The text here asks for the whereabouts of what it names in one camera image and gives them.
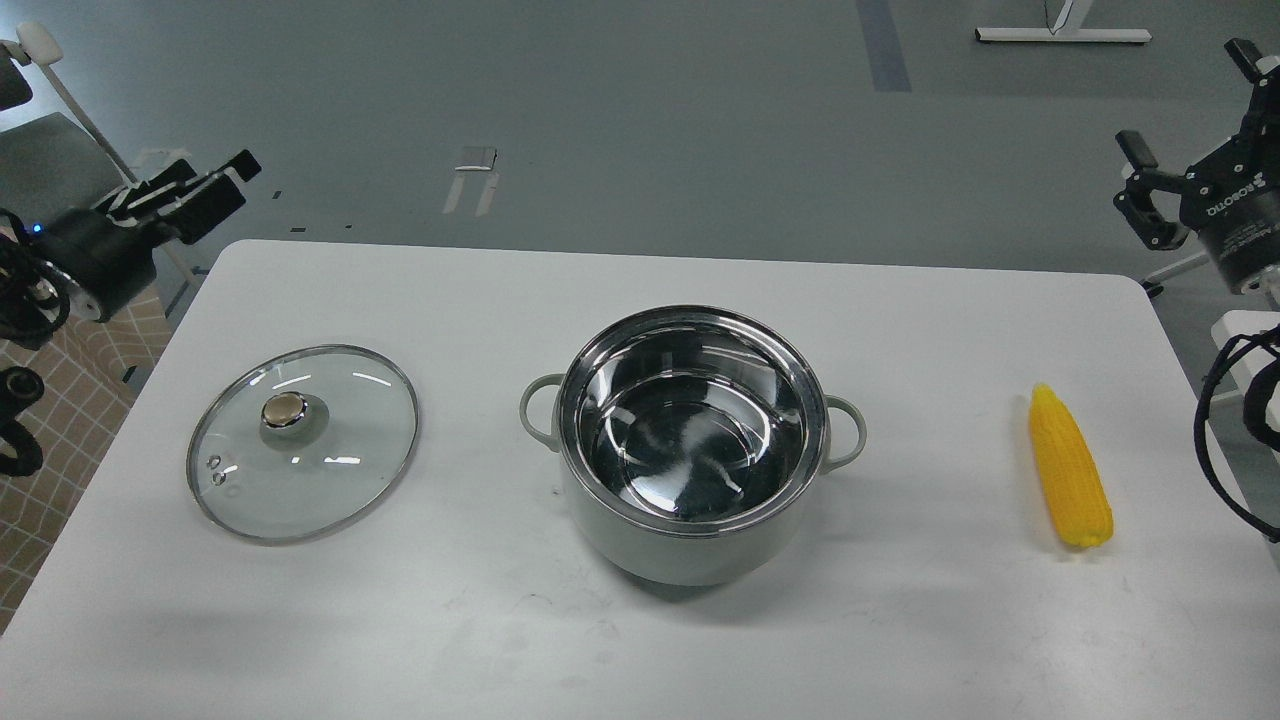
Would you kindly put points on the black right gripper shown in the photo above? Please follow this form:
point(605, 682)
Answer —
point(1233, 205)

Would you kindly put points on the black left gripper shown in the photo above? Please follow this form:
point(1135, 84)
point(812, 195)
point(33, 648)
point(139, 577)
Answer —
point(109, 264)

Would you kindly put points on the glass pot lid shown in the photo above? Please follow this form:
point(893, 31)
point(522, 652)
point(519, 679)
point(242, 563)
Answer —
point(304, 444)

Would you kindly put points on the yellow corn cob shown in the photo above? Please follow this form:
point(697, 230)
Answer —
point(1070, 482)

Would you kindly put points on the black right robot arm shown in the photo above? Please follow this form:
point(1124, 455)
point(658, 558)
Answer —
point(1260, 392)

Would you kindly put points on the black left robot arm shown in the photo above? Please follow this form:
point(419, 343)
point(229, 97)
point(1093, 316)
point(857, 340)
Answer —
point(36, 299)

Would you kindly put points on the grey steel cooking pot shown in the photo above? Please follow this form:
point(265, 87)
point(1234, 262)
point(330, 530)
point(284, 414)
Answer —
point(689, 437)

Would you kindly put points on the grey office chair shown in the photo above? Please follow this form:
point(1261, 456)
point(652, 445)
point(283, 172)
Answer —
point(54, 162)

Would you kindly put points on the beige checkered cloth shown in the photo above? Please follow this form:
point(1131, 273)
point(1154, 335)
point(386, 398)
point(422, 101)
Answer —
point(86, 400)

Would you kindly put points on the white table leg base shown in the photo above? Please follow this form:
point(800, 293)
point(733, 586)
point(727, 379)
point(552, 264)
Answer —
point(1067, 26)

